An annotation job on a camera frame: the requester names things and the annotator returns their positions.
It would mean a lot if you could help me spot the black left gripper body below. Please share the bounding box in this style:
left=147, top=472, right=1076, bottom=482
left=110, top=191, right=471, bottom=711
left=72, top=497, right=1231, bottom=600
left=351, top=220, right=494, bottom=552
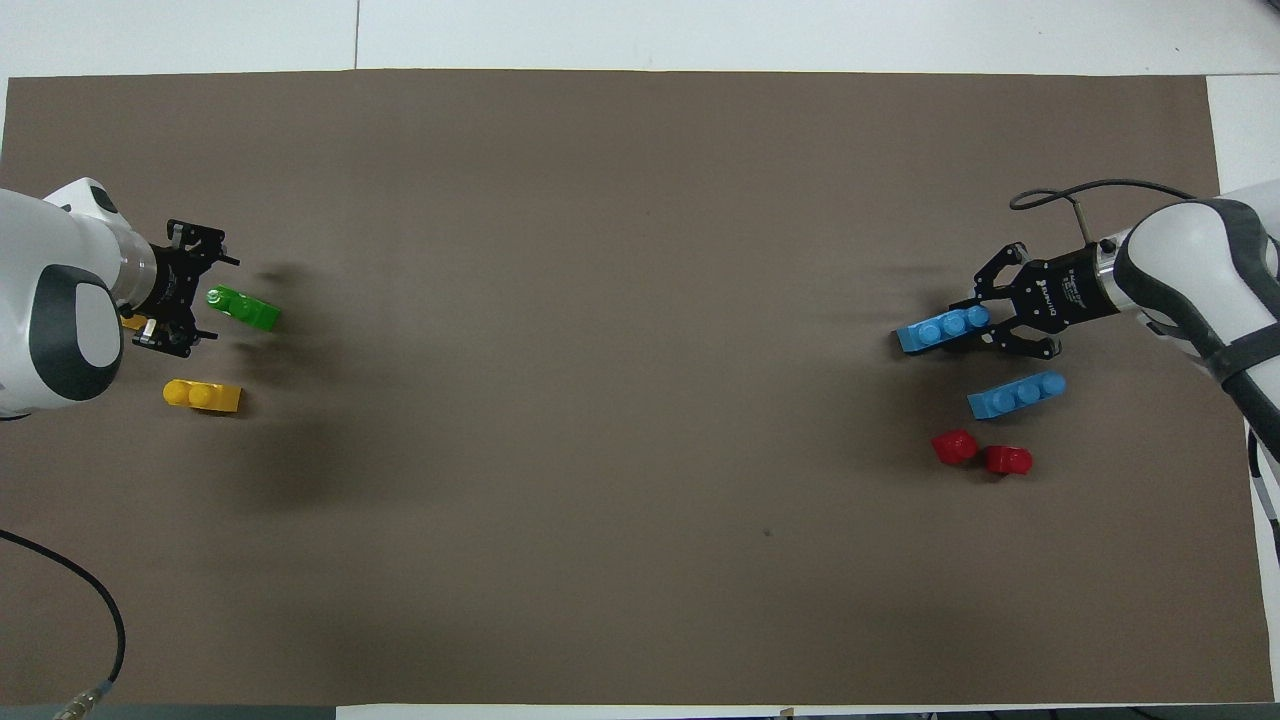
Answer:
left=140, top=245, right=206, bottom=331

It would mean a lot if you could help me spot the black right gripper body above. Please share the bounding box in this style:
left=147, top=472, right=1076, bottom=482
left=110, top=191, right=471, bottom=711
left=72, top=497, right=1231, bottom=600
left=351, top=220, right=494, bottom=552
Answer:
left=1010, top=247, right=1111, bottom=329

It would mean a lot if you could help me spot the green two-stud brick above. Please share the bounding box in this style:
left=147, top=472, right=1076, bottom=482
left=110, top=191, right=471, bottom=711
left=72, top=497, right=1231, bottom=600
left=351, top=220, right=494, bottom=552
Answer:
left=206, top=285, right=282, bottom=333

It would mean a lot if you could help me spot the blue three-stud brick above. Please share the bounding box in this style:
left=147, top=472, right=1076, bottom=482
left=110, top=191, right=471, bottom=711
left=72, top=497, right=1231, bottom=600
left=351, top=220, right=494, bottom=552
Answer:
left=967, top=371, right=1068, bottom=421
left=893, top=305, right=993, bottom=354

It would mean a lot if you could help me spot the brown table mat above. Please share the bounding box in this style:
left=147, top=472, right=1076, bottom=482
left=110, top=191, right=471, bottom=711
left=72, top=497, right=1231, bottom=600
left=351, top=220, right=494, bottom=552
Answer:
left=0, top=68, right=1276, bottom=706

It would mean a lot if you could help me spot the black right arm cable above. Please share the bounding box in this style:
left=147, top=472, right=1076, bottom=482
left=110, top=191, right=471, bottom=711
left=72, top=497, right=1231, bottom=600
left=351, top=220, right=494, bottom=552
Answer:
left=1010, top=178, right=1201, bottom=247

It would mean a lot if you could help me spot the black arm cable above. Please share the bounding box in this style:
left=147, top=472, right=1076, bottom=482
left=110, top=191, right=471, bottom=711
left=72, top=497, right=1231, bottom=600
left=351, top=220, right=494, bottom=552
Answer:
left=1010, top=178, right=1201, bottom=247
left=0, top=528, right=128, bottom=720

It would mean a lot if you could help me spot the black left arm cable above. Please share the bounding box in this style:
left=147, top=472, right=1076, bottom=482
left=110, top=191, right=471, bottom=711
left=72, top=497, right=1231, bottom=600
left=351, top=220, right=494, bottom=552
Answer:
left=0, top=528, right=128, bottom=720

